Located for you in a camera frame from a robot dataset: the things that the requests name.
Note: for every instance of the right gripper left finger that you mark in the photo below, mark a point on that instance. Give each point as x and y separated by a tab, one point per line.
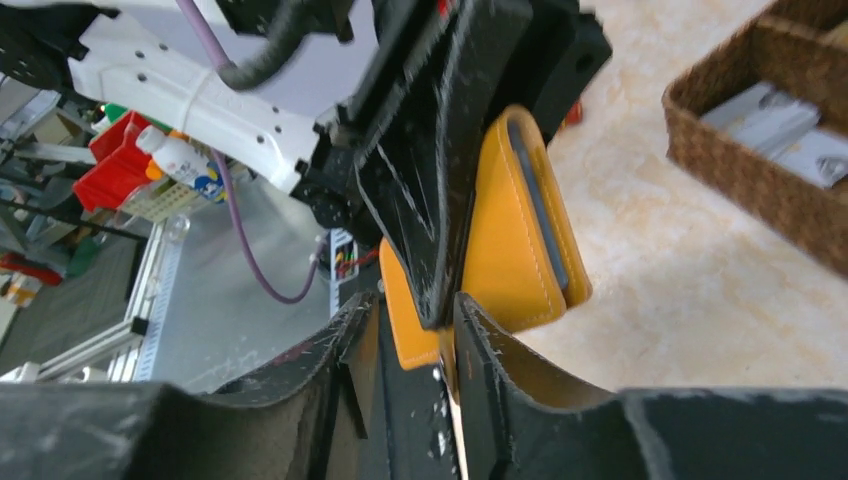
303	415

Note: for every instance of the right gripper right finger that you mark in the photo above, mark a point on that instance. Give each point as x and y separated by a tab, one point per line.
525	418

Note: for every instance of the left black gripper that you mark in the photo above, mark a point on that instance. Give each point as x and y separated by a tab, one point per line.
443	72

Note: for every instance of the orange leather card holder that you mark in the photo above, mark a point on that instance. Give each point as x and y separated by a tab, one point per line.
523	265

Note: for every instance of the brown wicker divided basket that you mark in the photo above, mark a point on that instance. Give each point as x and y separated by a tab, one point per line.
794	46

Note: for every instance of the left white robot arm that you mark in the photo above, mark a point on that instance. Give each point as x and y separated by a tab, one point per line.
99	51

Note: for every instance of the grey card in front compartment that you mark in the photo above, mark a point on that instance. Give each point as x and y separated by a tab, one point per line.
785	130

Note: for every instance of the white plastic bottle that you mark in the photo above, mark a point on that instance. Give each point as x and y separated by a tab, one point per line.
182	162

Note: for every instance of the red storage bin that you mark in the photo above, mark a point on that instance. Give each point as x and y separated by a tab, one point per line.
120	167

